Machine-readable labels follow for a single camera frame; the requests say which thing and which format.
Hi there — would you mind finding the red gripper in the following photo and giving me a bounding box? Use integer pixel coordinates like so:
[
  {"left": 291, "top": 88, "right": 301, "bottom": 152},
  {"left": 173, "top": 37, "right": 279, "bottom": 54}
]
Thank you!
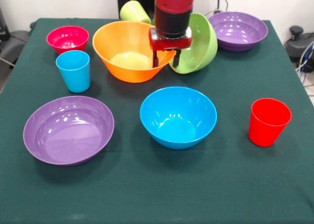
[{"left": 149, "top": 27, "right": 193, "bottom": 69}]

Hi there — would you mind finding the green plastic bowl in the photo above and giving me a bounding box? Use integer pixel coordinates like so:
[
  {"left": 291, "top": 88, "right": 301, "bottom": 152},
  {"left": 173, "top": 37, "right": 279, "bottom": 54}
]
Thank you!
[{"left": 168, "top": 12, "right": 218, "bottom": 75}]

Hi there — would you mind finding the orange plastic bowl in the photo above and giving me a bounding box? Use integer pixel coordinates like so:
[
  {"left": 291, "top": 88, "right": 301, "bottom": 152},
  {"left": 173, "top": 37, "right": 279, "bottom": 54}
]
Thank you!
[{"left": 92, "top": 21, "right": 177, "bottom": 83}]

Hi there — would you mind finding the yellow-green plastic cup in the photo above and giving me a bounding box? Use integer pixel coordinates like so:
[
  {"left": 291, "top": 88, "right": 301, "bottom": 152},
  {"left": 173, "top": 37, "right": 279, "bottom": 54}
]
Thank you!
[{"left": 119, "top": 0, "right": 152, "bottom": 25}]

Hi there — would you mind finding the blue plastic bowl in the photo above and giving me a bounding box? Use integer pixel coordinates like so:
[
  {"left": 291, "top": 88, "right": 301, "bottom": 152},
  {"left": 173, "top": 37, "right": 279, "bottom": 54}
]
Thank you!
[{"left": 139, "top": 86, "right": 218, "bottom": 150}]

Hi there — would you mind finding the blue plastic cup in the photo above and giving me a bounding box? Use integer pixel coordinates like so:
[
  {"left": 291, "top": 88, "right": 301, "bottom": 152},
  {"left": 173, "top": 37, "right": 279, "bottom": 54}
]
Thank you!
[{"left": 55, "top": 50, "right": 91, "bottom": 93}]

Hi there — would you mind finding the magenta plastic bowl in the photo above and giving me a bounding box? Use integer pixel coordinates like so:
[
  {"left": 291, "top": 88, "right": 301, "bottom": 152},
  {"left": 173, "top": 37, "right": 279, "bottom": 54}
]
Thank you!
[{"left": 46, "top": 25, "right": 90, "bottom": 54}]

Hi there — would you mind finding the red plastic cup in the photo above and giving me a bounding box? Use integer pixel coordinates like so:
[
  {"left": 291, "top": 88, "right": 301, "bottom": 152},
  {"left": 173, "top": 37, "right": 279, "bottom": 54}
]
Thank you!
[{"left": 248, "top": 98, "right": 292, "bottom": 148}]

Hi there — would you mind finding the dark green tablecloth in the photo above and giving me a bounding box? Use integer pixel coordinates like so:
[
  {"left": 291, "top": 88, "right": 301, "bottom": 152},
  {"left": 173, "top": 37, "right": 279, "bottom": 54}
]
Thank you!
[{"left": 0, "top": 18, "right": 314, "bottom": 224}]

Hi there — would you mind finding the tangle of cables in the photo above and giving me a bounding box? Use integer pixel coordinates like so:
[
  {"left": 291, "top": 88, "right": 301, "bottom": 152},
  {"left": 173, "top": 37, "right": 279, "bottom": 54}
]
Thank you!
[{"left": 295, "top": 44, "right": 314, "bottom": 87}]

